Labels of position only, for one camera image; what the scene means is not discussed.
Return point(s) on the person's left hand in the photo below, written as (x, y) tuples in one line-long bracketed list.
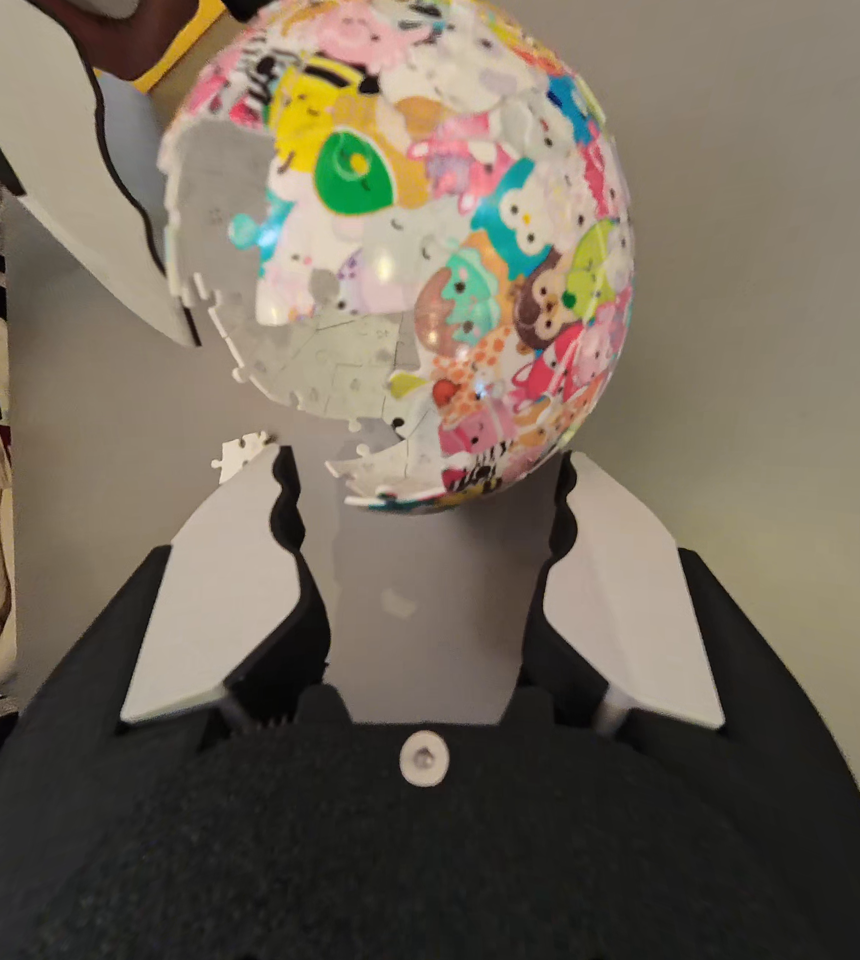
[(152, 30)]

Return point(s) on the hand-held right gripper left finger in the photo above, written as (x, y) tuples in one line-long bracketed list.
[(212, 600)]

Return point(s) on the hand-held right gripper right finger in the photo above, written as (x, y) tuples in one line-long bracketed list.
[(625, 600)]

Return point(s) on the colourful puzzle ball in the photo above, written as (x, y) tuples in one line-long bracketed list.
[(437, 225)]

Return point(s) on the colourful puzzle piece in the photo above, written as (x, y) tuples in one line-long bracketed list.
[(242, 457)]

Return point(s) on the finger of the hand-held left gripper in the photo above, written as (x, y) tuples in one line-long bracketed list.
[(47, 150)]

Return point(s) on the yellow box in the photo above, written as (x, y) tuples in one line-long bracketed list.
[(174, 64)]

